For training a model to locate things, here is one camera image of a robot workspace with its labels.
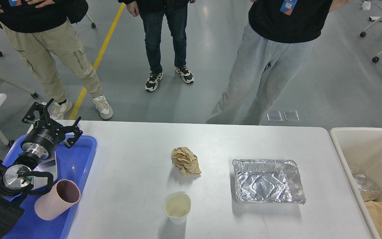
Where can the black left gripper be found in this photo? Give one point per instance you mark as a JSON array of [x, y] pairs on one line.
[[43, 139]]

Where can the pink plastic mug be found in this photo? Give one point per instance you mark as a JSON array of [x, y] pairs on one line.
[[63, 195]]

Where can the brown paper ball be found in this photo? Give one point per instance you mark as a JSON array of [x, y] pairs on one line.
[[186, 161]]

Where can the white paper cup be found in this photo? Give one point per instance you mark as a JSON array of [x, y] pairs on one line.
[[177, 207]]

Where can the aluminium foil tray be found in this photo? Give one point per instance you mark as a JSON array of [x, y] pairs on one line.
[[268, 181]]

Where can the stainless steel rectangular container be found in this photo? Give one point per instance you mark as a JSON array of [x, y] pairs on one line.
[[49, 165]]

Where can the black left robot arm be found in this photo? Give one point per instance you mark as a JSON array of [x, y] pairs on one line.
[[20, 179]]

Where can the person in khaki trousers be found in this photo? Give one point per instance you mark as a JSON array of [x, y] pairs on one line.
[[40, 29]]

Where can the clear floor plate left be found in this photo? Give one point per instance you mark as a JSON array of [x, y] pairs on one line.
[[275, 116]]

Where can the clear floor plate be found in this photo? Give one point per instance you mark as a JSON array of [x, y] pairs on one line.
[[275, 116], [291, 115]]

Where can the clear floor plate right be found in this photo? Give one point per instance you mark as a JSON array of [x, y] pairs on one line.
[[291, 115]]

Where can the person in grey trousers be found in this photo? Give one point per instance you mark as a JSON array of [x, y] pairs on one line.
[[276, 42]]

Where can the crumpled clear plastic in bin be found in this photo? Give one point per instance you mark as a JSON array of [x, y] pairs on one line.
[[368, 189]]

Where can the white plastic bin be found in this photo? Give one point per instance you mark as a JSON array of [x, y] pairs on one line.
[[360, 146]]

